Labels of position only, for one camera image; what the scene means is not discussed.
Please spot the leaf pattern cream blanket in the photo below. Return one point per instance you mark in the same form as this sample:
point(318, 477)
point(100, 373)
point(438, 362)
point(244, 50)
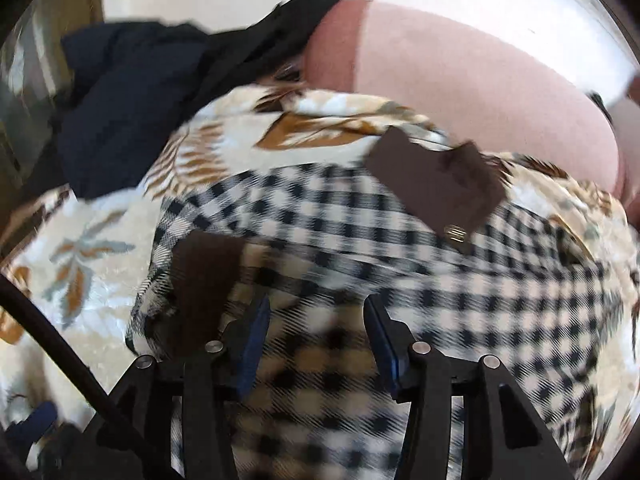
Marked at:
point(85, 264)

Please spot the wooden glass cabinet door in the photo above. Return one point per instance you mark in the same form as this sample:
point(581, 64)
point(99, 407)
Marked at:
point(33, 71)

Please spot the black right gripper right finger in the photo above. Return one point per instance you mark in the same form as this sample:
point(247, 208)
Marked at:
point(503, 435)

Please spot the pink bolster pillow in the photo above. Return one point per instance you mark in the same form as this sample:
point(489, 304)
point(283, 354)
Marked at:
point(473, 85)

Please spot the dark navy garment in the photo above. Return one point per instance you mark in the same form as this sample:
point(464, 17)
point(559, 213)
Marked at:
point(135, 83)

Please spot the black white checkered coat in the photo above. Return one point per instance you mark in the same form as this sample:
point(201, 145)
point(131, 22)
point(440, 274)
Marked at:
point(544, 284)

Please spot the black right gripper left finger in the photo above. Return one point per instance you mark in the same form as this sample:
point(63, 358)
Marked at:
point(179, 406)

